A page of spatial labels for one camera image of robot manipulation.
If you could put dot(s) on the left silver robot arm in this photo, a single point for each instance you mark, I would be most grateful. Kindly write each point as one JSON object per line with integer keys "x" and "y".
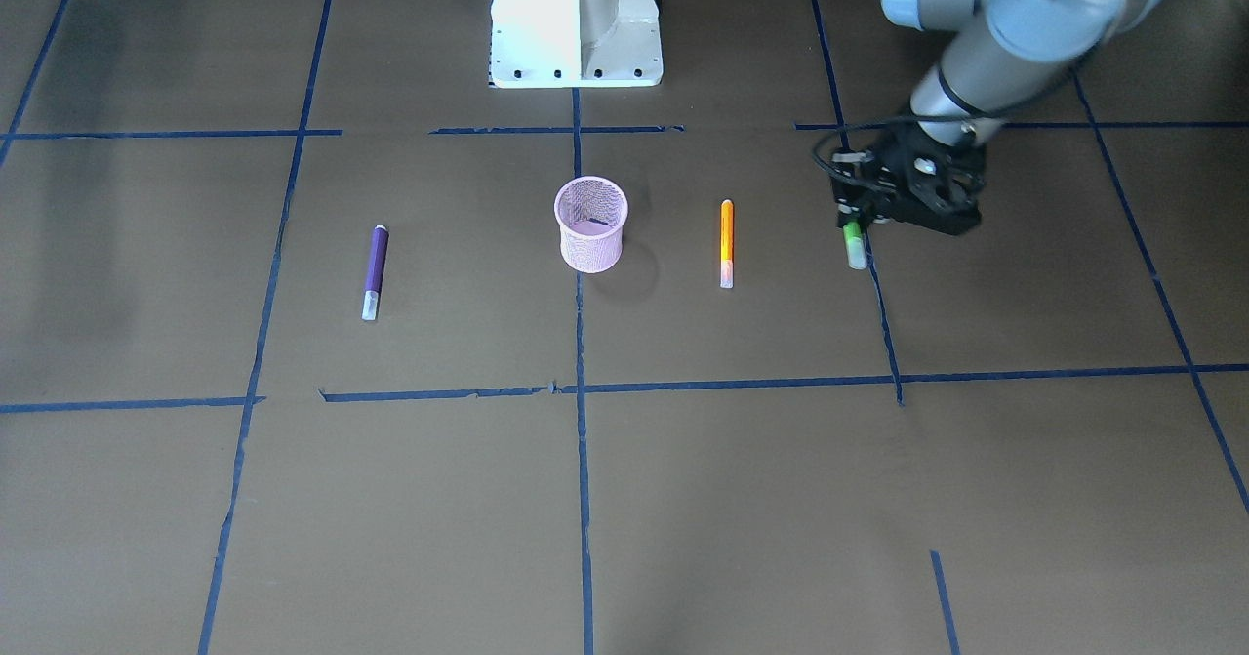
{"x": 1003, "y": 56}

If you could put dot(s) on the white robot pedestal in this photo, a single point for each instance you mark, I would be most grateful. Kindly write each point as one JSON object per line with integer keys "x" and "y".
{"x": 569, "y": 44}

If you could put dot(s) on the pink mesh pen holder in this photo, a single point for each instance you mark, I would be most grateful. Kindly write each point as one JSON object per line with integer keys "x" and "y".
{"x": 591, "y": 214}

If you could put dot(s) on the green highlighter pen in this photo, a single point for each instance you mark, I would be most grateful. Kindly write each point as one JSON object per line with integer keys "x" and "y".
{"x": 855, "y": 243}

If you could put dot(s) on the orange highlighter pen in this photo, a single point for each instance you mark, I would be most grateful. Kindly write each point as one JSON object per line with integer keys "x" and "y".
{"x": 727, "y": 244}

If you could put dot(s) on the purple highlighter pen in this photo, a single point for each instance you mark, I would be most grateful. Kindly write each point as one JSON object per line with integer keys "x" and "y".
{"x": 373, "y": 285}

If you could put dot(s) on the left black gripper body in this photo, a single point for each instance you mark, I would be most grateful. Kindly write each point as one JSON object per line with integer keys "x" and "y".
{"x": 867, "y": 198}

